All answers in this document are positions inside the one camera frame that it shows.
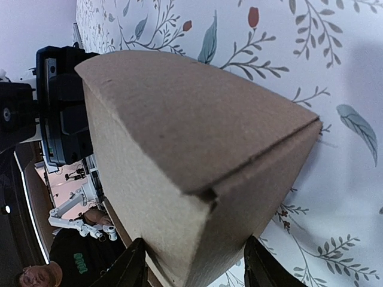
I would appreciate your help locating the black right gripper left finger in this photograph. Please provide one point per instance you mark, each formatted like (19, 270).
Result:
(129, 270)

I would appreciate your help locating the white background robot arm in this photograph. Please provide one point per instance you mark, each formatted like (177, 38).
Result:
(97, 231)

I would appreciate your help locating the person in black shirt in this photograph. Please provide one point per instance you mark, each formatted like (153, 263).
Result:
(74, 260)

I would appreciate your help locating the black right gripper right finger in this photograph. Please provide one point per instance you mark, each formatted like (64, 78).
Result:
(263, 270)

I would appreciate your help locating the brown cardboard box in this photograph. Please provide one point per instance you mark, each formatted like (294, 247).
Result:
(192, 158)

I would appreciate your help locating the floral patterned table mat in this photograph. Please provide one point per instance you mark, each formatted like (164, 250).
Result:
(323, 55)

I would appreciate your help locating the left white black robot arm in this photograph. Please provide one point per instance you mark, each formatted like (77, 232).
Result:
(49, 107)

